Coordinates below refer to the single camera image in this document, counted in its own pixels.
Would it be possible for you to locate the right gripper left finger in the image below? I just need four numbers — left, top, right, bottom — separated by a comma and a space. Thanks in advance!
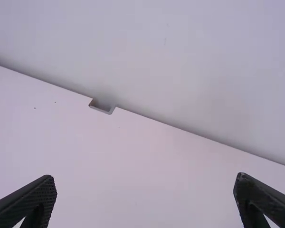
0, 175, 58, 228

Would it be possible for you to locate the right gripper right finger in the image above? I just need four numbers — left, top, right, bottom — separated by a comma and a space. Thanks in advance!
233, 172, 285, 228

